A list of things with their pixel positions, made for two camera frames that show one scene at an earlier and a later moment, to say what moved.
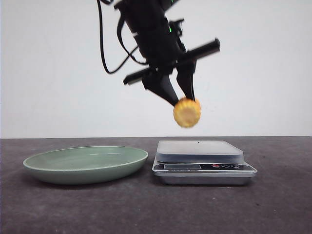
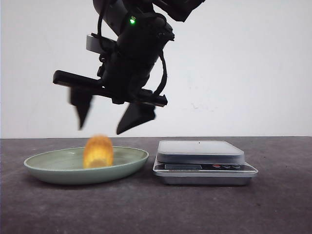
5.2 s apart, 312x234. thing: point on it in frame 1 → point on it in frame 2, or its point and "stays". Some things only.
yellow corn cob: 187,112 → 98,152
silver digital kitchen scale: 201,162 stays
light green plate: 86,165 stays
